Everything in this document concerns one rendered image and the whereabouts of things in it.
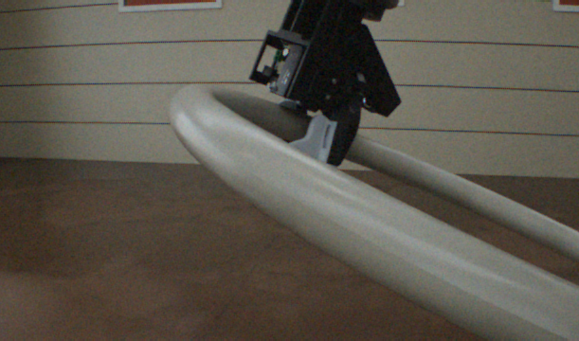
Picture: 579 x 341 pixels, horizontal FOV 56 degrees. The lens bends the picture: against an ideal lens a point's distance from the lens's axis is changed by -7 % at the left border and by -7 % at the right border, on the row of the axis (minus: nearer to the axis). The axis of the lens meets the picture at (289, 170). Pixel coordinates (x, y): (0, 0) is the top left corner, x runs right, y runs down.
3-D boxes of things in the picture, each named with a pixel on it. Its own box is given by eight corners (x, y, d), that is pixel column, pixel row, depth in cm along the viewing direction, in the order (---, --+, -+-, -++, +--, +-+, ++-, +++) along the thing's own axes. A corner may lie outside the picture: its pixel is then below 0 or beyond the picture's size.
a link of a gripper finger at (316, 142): (260, 202, 53) (281, 104, 53) (306, 212, 56) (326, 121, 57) (281, 206, 50) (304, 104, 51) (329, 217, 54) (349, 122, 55)
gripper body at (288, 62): (244, 84, 56) (291, -30, 54) (307, 109, 61) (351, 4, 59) (287, 105, 50) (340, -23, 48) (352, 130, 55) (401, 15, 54)
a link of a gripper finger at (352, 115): (302, 160, 56) (321, 75, 56) (316, 164, 57) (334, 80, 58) (337, 164, 52) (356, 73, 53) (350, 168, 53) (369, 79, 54)
